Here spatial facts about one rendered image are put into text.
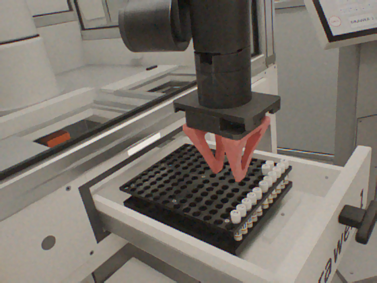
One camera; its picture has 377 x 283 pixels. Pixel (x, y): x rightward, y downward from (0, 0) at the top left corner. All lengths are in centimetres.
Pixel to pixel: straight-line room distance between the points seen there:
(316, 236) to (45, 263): 38
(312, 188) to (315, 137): 178
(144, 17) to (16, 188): 28
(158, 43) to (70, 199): 29
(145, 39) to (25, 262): 35
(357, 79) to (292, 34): 87
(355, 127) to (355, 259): 57
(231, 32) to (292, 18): 187
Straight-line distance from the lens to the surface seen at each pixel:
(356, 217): 43
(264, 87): 91
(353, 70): 139
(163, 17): 32
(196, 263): 43
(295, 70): 223
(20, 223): 50
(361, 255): 166
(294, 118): 234
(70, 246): 56
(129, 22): 34
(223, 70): 31
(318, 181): 57
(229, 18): 30
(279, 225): 50
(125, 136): 56
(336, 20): 121
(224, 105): 32
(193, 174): 53
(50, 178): 50
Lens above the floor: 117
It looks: 24 degrees down
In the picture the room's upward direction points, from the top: 10 degrees counter-clockwise
